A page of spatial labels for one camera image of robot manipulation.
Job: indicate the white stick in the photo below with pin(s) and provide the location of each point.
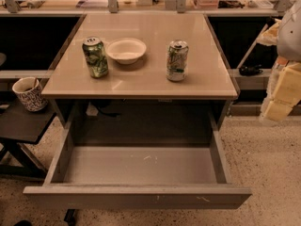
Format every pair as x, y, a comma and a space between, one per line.
251, 47

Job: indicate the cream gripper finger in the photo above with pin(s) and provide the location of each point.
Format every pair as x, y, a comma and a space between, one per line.
283, 92
268, 36

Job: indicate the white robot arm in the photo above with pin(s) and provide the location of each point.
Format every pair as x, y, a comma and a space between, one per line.
288, 43

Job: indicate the patterned paper cup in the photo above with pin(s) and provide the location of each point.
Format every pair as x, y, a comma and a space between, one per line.
28, 91

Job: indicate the green soda can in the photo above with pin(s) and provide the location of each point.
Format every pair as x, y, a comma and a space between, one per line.
93, 49

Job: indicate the black object on shelf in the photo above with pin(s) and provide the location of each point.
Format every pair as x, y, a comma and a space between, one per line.
250, 70

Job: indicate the white green 7up can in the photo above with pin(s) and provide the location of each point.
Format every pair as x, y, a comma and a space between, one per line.
176, 60

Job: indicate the open grey top drawer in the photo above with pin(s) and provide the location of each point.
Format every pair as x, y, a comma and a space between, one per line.
173, 175

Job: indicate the white bowl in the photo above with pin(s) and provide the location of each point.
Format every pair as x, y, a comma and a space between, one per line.
126, 51

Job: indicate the dark side stool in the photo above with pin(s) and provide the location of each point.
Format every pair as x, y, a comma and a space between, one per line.
19, 127

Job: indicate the beige cabinet desk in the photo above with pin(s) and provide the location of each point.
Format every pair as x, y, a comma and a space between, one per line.
137, 99

